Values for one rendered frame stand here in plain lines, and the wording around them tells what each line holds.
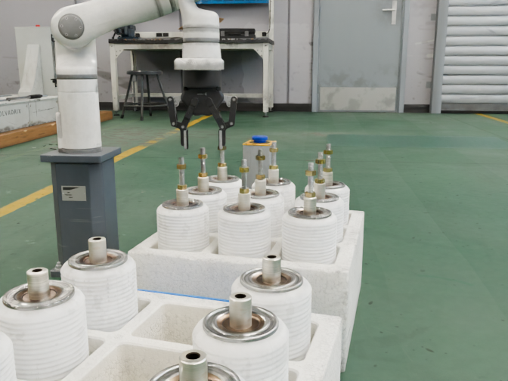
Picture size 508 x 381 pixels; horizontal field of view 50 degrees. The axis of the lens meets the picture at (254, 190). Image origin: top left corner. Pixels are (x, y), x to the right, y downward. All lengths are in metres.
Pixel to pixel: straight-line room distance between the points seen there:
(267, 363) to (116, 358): 0.23
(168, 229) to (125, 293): 0.28
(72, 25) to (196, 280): 0.65
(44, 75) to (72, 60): 3.38
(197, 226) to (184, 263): 0.07
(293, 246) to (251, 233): 0.08
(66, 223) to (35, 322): 0.77
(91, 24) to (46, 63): 3.43
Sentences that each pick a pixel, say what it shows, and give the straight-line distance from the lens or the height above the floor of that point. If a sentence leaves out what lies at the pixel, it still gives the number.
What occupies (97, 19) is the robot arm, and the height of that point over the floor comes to 0.60.
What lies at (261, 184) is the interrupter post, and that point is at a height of 0.27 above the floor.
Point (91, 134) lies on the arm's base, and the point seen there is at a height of 0.34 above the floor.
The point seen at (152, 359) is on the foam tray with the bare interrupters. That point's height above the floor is 0.16.
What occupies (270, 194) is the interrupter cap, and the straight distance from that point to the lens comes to 1.08.
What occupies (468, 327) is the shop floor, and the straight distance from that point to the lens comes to 1.18.
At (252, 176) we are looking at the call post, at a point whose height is 0.23.
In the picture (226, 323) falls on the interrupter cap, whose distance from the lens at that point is 0.56.
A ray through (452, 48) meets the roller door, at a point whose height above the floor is 0.68.
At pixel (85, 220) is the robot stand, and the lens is 1.35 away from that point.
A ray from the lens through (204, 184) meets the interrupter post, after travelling 1.11.
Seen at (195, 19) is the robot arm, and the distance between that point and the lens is 1.06.
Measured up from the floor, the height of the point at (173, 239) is 0.20.
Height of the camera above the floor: 0.50
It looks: 13 degrees down
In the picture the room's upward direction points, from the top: straight up
